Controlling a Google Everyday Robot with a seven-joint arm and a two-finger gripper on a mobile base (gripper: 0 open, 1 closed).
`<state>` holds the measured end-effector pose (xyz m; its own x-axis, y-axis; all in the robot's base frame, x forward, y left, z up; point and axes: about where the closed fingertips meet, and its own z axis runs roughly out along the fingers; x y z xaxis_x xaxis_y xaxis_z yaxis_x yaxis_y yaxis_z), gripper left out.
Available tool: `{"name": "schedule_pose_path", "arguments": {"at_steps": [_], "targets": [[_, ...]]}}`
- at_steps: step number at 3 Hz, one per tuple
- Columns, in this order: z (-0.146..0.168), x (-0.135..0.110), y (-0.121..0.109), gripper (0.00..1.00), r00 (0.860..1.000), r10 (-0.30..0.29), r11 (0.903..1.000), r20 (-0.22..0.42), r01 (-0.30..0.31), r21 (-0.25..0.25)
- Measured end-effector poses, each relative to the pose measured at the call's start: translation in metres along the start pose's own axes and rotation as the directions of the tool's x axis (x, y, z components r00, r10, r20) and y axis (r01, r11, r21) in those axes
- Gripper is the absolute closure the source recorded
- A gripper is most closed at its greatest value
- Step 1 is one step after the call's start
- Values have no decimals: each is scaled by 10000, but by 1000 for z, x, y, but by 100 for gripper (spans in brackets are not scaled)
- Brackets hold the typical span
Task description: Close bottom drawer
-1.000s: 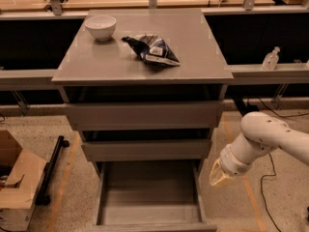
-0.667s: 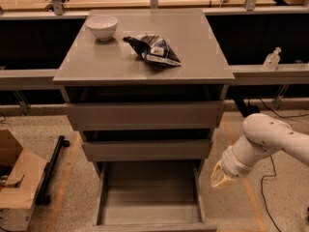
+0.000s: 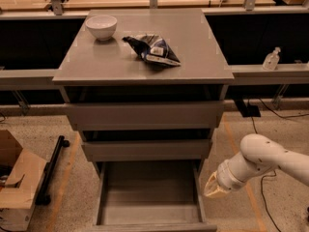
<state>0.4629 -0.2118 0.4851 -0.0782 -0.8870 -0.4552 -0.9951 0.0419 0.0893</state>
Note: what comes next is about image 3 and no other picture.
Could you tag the black floor power box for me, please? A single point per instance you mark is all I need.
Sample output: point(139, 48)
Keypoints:
point(246, 109)

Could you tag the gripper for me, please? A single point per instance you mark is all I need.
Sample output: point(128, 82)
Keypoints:
point(226, 175)

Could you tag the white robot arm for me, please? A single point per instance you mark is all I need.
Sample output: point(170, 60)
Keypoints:
point(257, 156)

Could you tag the grey drawer cabinet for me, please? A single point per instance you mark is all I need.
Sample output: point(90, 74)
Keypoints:
point(145, 93)

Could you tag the grey bottom drawer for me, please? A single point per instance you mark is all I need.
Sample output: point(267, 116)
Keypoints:
point(150, 196)

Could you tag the open cardboard box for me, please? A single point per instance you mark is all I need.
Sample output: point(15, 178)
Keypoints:
point(19, 191)

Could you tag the grey top drawer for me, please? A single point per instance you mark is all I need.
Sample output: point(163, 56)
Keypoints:
point(133, 116)

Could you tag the clear sanitizer bottle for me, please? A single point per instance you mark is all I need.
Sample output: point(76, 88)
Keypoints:
point(272, 60)

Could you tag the white ceramic bowl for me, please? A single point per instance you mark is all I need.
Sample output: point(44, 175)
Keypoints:
point(102, 27)

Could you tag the blue crumpled chip bag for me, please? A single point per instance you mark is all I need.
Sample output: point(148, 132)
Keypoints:
point(152, 48)

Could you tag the grey middle drawer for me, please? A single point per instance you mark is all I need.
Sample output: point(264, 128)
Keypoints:
point(193, 149)

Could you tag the black metal bar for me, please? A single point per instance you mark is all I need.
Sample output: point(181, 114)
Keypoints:
point(43, 197)

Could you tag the grey drawer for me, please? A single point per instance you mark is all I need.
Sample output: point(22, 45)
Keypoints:
point(150, 196)
point(133, 116)
point(193, 149)

